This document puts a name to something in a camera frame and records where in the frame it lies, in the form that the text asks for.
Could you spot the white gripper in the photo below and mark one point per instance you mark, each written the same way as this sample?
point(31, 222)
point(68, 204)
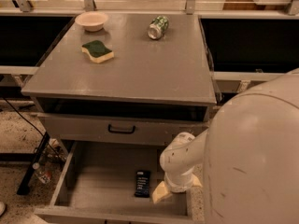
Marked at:
point(177, 186)

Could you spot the dark blue rxbar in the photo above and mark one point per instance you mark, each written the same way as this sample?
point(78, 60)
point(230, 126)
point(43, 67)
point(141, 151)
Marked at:
point(142, 184)

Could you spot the open grey middle drawer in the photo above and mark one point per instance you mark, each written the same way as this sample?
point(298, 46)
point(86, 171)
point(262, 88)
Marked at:
point(97, 186)

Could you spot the grey drawer cabinet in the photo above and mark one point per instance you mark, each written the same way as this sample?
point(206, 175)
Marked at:
point(165, 79)

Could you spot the closed grey top drawer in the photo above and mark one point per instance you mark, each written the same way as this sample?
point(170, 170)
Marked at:
point(152, 132)

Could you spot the clear plastic bottle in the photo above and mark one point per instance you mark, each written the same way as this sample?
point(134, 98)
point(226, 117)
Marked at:
point(41, 173)

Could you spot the green yellow sponge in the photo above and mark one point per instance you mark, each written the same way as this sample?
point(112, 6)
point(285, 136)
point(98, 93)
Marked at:
point(97, 51)

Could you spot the green soda can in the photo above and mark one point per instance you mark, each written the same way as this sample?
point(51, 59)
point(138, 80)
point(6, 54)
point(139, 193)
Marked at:
point(158, 27)

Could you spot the beige bowl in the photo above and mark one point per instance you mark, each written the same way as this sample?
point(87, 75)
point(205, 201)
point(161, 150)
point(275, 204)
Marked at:
point(91, 21)

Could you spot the black drawer handle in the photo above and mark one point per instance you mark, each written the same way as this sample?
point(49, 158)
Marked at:
point(116, 130)

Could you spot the metal bracket under shelf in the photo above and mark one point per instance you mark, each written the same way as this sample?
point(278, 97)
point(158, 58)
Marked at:
point(243, 85)

